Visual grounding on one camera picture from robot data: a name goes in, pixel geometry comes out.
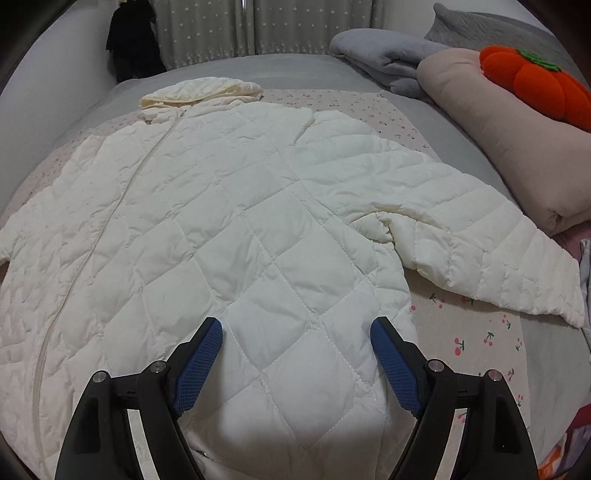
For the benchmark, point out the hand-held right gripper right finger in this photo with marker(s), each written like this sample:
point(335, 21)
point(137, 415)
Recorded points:
point(395, 369)

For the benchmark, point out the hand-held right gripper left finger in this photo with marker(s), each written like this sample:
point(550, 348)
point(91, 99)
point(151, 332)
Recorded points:
point(198, 369)

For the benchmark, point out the white quilted jacket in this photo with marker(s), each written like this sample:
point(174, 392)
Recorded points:
point(231, 207)

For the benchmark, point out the cherry print bed cover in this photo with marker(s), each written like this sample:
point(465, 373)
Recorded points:
point(461, 341)

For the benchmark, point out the beige rolled quilt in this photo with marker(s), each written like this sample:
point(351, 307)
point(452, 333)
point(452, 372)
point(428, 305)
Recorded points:
point(508, 152)

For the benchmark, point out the grey bed sheet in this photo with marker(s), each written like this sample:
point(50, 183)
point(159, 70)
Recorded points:
point(286, 69)

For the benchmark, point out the grey folded blanket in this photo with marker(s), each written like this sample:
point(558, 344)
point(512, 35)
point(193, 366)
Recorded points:
point(388, 55)

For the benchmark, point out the orange pumpkin plush pillow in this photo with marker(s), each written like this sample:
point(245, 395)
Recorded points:
point(535, 87)

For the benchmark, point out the black hanging garment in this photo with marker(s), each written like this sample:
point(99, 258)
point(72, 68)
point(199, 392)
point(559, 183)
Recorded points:
point(131, 41)

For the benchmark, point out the grey quilted pillow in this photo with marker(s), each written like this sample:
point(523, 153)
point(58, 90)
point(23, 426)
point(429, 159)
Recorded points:
point(466, 27)

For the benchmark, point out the grey star print curtain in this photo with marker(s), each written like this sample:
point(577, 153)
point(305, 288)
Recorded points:
point(295, 27)

